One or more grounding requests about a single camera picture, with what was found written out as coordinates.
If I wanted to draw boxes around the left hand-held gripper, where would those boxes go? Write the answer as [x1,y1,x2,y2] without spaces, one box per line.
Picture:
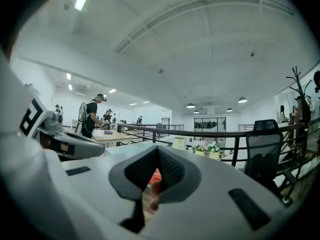
[19,83,106,160]

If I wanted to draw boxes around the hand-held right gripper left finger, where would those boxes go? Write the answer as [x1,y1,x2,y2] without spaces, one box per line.
[61,145,158,240]

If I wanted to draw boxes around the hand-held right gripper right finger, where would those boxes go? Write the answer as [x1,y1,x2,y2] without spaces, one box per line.
[139,146,293,240]

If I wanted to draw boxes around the red drawstring bag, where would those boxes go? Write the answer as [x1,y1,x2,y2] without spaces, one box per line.
[148,168,163,185]

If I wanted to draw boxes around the person's right hand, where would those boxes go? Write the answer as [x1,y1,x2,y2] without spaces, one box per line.
[149,180,162,212]

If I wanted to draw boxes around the wooden side table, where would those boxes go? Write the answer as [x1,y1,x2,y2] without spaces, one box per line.
[91,128,133,149]

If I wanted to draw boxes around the blue flowers in cream pot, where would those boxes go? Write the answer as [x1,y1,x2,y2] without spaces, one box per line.
[207,140,222,160]

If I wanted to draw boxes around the cream patterned bucket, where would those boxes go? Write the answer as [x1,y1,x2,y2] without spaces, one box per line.
[172,136,188,151]

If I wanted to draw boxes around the black metal railing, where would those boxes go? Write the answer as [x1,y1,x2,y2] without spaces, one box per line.
[116,116,320,185]

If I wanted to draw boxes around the black office chair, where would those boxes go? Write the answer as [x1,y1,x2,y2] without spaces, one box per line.
[238,118,300,206]

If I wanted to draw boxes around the black coat rack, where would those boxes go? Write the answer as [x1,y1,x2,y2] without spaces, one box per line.
[286,65,312,206]

